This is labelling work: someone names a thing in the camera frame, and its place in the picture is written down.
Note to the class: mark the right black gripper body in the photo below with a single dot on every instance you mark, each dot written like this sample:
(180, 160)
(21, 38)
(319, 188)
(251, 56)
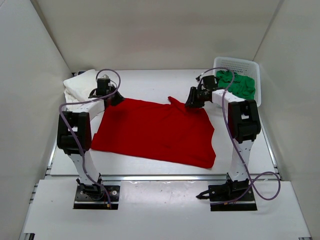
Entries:
(203, 95)

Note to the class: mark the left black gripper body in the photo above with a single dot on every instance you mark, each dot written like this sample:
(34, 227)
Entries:
(112, 89)

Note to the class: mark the white t shirt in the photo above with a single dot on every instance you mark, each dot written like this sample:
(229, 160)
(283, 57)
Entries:
(78, 88)

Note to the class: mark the red t shirt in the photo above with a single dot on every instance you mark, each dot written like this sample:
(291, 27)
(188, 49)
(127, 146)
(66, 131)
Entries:
(166, 132)

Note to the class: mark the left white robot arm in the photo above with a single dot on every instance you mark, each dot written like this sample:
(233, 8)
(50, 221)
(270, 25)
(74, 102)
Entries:
(74, 133)

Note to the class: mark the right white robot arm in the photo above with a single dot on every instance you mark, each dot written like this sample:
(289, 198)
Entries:
(241, 119)

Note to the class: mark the green t shirt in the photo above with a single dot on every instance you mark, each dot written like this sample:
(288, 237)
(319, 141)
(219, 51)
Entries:
(242, 86)

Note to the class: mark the white plastic basket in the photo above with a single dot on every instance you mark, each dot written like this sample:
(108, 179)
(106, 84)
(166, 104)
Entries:
(241, 67)

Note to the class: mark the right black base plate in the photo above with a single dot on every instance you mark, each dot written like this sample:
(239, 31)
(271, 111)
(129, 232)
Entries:
(223, 199)

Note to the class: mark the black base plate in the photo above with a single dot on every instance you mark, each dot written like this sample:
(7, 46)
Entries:
(223, 199)
(96, 199)

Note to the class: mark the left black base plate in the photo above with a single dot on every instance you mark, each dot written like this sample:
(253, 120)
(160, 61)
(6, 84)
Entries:
(96, 199)

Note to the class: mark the aluminium rail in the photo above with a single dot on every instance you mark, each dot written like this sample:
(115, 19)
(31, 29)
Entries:
(203, 177)

